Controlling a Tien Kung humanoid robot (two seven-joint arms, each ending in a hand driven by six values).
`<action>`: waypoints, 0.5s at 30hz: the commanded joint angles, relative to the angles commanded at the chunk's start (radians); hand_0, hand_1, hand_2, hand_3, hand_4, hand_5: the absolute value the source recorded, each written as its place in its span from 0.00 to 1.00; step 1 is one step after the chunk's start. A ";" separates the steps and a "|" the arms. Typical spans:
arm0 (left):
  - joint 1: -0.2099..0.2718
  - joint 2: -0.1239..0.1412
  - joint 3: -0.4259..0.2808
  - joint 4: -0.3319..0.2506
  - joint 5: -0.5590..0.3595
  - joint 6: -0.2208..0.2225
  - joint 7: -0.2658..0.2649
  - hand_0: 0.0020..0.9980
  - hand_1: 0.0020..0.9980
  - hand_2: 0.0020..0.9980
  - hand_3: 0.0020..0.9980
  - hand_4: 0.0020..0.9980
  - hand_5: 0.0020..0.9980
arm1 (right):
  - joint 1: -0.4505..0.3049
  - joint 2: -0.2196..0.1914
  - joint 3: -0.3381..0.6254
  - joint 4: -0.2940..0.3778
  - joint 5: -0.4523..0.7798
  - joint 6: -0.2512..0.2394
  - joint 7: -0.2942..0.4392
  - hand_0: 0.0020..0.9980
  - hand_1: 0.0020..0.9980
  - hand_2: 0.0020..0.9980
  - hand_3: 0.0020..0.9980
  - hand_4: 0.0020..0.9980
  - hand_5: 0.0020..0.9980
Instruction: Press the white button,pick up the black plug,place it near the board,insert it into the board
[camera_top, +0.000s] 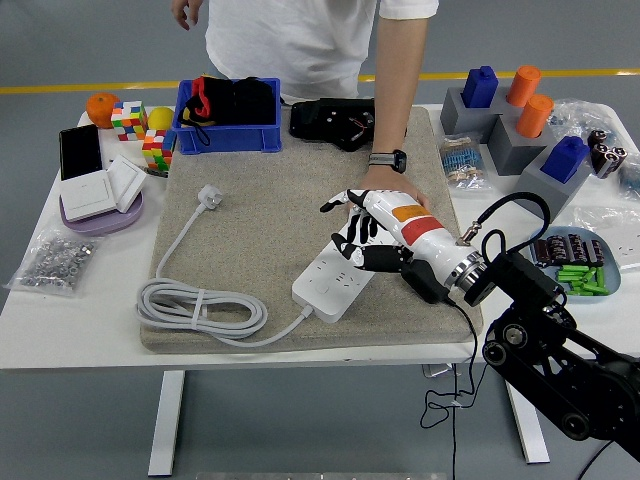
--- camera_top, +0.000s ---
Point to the person's right hand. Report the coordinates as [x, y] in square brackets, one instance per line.
[187, 12]

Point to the black smartphone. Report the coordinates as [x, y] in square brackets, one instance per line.
[80, 152]

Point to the clear bag of metal nuts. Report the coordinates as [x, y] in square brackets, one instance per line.
[55, 260]

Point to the black wristwatch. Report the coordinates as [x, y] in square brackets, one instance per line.
[397, 161]

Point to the orange fruit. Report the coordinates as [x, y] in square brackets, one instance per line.
[100, 110]

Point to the grey block holder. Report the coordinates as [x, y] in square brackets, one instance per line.
[457, 120]
[502, 100]
[537, 182]
[510, 155]

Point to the purple tray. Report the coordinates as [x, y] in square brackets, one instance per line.
[100, 226]

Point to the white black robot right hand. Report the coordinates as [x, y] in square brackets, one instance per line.
[415, 225]

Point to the brown sleeved capacitor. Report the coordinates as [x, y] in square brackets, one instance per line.
[578, 248]
[541, 254]
[596, 251]
[557, 249]

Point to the yellow lemon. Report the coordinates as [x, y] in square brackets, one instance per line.
[161, 119]

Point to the person's left forearm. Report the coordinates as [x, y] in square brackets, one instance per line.
[395, 100]

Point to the large white wall switch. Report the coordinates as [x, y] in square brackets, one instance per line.
[87, 195]

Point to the pile of green cylinders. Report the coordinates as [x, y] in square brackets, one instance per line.
[582, 275]

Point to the blue plastic crate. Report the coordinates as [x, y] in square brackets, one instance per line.
[225, 140]

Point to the white power strip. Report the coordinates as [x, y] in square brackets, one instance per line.
[325, 285]

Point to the person's left hand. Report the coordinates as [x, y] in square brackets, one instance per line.
[390, 181]

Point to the grey-brown mat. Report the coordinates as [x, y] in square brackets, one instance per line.
[280, 200]

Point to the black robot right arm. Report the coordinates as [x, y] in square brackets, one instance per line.
[530, 280]

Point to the white table leg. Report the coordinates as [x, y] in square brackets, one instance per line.
[167, 425]
[530, 440]

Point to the light blue dish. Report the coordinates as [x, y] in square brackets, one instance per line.
[614, 277]

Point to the orange cylinder peg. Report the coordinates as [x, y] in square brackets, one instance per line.
[522, 85]
[534, 117]

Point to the clear bag of blue parts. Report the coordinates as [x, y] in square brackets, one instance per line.
[631, 177]
[575, 117]

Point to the clear bag of resistors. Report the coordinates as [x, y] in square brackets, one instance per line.
[462, 165]

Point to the small white wall switch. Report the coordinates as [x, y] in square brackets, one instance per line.
[127, 180]

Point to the black open device housing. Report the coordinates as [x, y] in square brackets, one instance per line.
[310, 120]

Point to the multicoloured puzzle cube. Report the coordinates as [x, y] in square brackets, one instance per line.
[157, 150]
[129, 122]

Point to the person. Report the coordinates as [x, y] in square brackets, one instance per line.
[290, 45]

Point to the black and red cloth bundle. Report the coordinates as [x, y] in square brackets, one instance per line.
[240, 105]

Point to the blue square peg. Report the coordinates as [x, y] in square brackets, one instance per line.
[565, 160]
[479, 90]

